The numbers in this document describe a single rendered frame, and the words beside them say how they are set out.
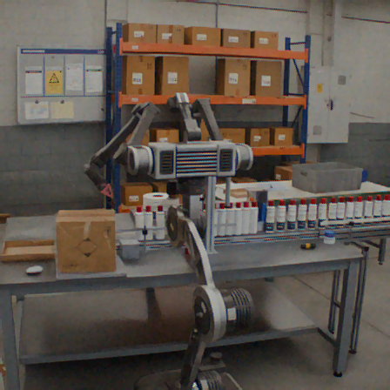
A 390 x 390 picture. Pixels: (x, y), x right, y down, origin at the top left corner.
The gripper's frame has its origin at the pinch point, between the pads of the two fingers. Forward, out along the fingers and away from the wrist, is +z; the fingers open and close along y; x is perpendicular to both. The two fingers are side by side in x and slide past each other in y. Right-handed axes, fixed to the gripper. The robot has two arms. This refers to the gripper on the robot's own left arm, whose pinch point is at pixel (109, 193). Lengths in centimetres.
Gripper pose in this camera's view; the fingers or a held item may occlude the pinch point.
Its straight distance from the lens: 307.2
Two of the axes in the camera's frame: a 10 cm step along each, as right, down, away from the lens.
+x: -7.2, 6.7, -1.8
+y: -3.9, -1.8, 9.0
